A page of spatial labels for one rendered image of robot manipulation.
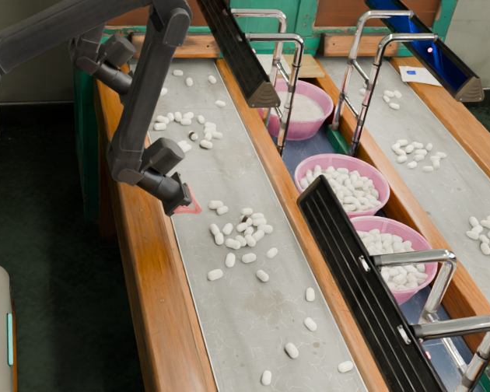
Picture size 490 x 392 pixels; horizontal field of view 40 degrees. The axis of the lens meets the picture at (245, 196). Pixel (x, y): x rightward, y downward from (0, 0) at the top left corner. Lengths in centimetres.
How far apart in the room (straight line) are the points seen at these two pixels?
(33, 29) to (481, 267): 120
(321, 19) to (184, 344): 144
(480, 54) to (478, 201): 206
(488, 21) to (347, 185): 216
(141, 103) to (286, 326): 57
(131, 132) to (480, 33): 281
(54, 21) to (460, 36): 292
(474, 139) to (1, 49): 152
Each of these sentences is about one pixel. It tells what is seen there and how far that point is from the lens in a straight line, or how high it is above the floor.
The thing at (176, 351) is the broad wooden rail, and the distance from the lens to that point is 139.
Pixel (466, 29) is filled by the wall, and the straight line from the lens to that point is 388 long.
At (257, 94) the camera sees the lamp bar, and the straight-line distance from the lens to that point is 158.
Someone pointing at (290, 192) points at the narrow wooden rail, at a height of 76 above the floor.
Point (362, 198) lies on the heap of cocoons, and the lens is 188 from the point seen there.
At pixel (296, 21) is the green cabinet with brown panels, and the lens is 244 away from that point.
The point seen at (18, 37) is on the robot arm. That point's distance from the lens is 124.
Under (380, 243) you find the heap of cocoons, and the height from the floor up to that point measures 74.
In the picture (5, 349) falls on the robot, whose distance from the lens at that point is 206.
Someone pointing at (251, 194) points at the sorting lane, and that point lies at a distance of 181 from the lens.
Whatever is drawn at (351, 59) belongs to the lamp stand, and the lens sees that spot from 208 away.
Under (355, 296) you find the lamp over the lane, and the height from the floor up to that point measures 107.
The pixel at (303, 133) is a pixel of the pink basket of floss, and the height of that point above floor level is 71.
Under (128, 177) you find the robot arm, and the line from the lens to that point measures 147.
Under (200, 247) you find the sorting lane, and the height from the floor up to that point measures 74.
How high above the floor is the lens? 185
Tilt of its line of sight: 38 degrees down
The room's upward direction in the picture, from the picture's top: 9 degrees clockwise
